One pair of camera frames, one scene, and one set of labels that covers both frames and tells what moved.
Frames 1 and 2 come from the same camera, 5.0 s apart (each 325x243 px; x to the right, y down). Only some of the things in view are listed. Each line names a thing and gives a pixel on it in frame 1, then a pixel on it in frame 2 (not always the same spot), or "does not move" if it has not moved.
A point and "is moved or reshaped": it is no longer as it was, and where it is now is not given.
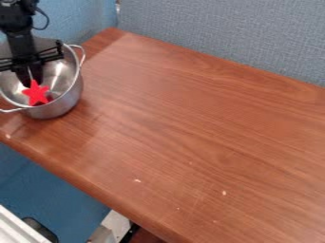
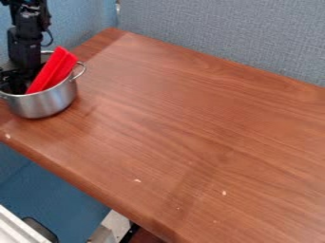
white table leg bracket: [112, 230] does not move
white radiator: [16, 231] does not move
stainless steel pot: [61, 78] is moved or reshaped
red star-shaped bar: [36, 93] → [55, 71]
